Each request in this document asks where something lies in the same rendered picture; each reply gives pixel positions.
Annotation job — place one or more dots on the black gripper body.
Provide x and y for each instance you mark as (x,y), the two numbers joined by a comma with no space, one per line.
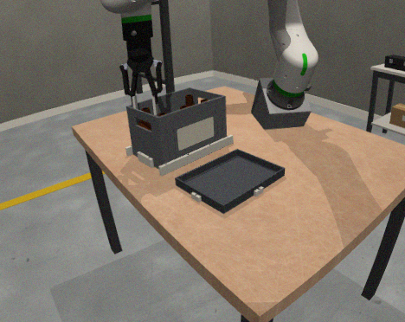
(139,48)

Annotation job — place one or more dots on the grey divided crate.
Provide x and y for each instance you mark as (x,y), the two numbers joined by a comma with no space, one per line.
(179,133)

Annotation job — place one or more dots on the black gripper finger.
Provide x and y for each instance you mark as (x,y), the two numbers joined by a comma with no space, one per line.
(154,90)
(123,69)

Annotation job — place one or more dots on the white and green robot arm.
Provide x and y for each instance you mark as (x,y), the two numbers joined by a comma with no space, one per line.
(297,58)

